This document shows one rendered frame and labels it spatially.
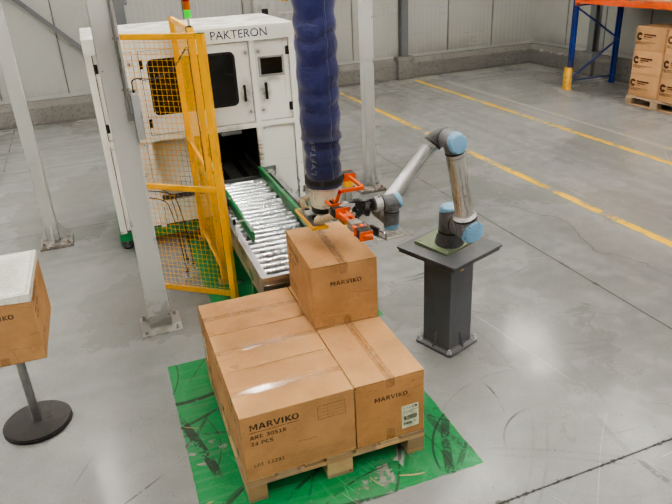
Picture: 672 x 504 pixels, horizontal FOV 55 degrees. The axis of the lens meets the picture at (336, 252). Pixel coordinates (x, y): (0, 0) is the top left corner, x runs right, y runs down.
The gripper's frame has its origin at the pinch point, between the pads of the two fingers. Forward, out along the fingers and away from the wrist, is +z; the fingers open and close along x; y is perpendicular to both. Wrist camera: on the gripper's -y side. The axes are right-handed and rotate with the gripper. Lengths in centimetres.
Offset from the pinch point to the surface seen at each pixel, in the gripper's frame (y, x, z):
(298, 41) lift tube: 24, 89, 10
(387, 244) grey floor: 195, -124, -115
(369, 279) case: -4.2, -43.5, -13.4
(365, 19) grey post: 343, 63, -163
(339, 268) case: -3.3, -32.6, 4.4
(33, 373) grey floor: 111, -123, 193
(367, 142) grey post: 343, -68, -160
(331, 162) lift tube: 17.9, 23.4, -1.9
